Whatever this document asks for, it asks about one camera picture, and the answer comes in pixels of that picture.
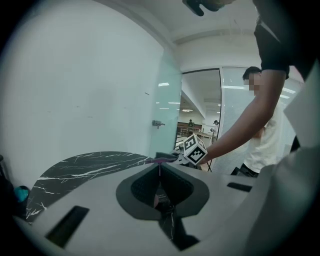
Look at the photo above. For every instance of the frosted glass door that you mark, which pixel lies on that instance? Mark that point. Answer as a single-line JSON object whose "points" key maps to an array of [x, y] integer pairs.
{"points": [[165, 100]]}

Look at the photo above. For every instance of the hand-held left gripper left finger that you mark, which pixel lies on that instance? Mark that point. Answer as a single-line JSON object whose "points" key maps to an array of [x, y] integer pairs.
{"points": [[100, 225]]}

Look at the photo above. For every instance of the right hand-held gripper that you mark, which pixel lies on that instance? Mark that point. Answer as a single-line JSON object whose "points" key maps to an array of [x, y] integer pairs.
{"points": [[195, 150]]}

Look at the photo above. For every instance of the person's black clothing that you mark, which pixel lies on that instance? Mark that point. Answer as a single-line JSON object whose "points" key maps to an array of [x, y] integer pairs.
{"points": [[272, 45]]}

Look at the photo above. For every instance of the person's right forearm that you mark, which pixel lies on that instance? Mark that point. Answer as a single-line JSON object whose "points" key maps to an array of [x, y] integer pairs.
{"points": [[240, 130]]}

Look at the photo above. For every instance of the teal object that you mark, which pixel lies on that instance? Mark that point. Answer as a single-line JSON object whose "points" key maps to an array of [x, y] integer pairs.
{"points": [[22, 193]]}

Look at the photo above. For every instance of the black head-worn camera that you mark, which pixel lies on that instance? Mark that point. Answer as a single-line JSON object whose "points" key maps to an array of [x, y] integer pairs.
{"points": [[197, 6]]}

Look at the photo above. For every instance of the purple and grey cloth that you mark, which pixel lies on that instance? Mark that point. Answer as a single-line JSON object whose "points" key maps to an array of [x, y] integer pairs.
{"points": [[165, 156]]}

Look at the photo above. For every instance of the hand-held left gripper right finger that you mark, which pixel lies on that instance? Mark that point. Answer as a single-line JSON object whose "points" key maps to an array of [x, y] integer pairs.
{"points": [[220, 205]]}

